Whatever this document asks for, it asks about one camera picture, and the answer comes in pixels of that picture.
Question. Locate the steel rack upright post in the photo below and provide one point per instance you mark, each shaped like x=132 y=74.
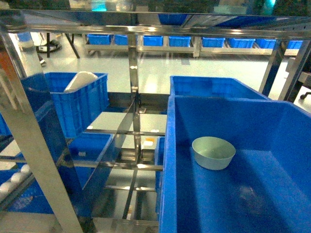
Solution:
x=27 y=108

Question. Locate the white plate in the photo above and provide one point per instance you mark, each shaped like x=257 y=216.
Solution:
x=80 y=80

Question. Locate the blue bin behind front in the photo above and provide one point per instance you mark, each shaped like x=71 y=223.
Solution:
x=216 y=87

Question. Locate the light green bowl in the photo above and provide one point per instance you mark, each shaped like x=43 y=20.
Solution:
x=213 y=153

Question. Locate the large blue bin front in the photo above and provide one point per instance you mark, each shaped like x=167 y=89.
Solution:
x=266 y=188

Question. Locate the blue bin lower shelf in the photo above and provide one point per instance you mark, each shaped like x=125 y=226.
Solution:
x=91 y=147

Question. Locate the blue crate with plate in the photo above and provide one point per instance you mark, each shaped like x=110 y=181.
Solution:
x=76 y=110

